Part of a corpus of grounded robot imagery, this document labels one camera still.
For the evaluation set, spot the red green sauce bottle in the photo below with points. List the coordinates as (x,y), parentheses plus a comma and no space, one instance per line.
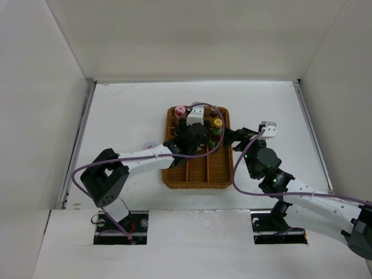
(215,133)

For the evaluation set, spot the brown cap yellow oil bottle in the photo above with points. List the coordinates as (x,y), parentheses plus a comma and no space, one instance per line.
(213,113)

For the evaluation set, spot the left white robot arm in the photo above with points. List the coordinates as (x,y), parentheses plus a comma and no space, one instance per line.
(105,182)

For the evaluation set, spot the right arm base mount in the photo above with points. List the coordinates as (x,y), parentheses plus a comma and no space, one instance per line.
(270,228)

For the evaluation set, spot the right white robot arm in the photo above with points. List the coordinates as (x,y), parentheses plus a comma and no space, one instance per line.
(346,219)

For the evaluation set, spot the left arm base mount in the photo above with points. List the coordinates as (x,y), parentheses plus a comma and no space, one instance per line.
(107,233)

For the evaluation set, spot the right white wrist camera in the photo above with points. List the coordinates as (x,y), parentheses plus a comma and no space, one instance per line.
(267,129)

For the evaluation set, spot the brown wicker divided tray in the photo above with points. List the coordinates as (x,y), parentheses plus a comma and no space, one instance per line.
(213,171)

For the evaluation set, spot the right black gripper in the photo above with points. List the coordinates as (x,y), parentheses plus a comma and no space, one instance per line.
(240,135)

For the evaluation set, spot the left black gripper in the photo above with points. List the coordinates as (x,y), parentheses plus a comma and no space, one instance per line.
(183,126)

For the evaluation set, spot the pink cap spice jar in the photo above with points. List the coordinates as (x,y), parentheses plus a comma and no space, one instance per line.
(180,114)

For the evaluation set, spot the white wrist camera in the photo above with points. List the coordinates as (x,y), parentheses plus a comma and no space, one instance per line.
(195,115)
(267,129)

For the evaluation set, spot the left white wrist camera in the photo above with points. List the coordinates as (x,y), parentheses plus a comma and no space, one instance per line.
(195,115)

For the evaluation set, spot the small red label white jar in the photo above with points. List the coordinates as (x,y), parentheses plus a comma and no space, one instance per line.
(150,145)

